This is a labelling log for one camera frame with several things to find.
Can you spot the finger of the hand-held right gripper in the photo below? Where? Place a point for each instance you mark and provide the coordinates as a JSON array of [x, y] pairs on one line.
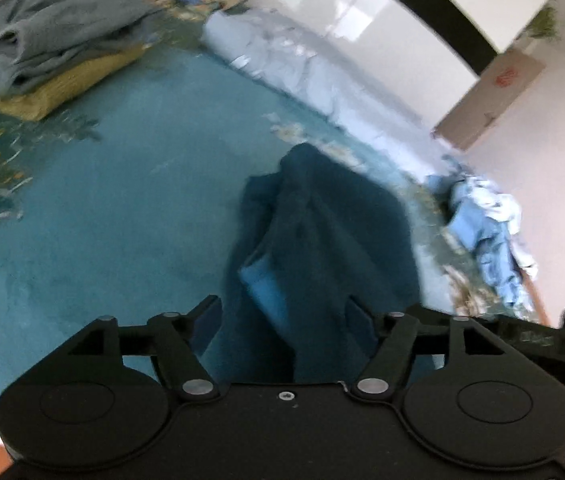
[[527, 337]]

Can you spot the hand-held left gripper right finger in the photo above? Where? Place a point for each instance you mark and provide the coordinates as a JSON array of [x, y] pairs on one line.
[[357, 317]]

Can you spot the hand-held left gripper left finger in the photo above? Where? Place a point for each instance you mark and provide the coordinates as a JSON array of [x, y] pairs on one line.
[[207, 316]]

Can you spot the blue fleece garment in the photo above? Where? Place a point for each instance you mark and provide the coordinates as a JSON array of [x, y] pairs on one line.
[[332, 220]]

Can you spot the grey folded clothes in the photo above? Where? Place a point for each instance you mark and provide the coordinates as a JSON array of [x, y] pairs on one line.
[[52, 25]]

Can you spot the light blue garment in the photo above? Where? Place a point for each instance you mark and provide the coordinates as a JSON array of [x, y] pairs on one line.
[[487, 250]]

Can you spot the white printed cloth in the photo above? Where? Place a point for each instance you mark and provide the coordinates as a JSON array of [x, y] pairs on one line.
[[507, 210]]

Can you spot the patterned teal bedspread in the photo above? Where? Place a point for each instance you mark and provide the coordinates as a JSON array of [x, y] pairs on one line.
[[137, 185]]

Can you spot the beige door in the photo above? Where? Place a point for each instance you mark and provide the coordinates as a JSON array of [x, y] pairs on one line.
[[492, 100]]

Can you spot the light blue quilt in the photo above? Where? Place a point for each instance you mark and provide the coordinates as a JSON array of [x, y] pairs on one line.
[[302, 65]]

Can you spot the yellow folded cloth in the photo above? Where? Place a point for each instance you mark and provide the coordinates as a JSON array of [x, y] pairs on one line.
[[52, 90]]

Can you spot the white glossy wardrobe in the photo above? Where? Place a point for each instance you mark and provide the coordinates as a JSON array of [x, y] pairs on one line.
[[387, 25]]

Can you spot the green plant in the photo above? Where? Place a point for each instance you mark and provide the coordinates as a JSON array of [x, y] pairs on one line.
[[545, 22]]

